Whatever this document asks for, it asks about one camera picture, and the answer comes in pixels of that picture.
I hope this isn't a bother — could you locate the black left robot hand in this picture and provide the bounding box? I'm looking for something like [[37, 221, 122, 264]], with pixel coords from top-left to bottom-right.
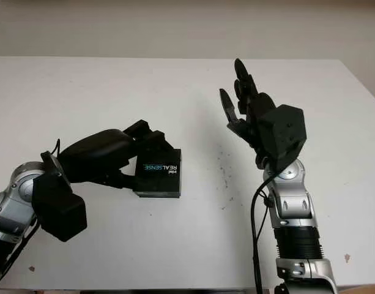
[[56, 119, 173, 192]]

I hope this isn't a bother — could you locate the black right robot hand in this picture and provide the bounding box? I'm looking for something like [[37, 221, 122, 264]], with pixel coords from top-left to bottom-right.
[[219, 58, 278, 168]]

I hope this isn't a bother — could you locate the black RealSense box lid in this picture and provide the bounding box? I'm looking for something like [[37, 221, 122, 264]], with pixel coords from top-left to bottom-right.
[[133, 148, 184, 194]]

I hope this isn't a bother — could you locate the black box base with insert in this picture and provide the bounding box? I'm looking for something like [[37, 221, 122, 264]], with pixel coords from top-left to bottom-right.
[[137, 189, 181, 199]]

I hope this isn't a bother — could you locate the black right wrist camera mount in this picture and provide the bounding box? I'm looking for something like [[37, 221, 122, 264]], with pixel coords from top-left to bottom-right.
[[258, 104, 307, 171]]

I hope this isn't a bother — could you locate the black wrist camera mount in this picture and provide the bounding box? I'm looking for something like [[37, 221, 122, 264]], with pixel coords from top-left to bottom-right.
[[32, 175, 88, 243], [258, 104, 307, 171]]

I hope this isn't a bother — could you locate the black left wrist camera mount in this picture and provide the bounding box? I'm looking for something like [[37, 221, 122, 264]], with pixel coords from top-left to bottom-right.
[[32, 175, 88, 243]]

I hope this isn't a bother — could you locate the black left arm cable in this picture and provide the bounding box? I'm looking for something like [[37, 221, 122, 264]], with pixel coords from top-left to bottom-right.
[[0, 219, 41, 287]]

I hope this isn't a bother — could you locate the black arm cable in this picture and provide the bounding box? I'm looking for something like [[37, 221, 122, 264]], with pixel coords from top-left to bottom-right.
[[250, 171, 280, 294], [0, 219, 41, 287]]

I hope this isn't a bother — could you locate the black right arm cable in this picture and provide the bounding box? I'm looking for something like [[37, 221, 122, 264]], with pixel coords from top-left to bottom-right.
[[250, 171, 280, 294]]

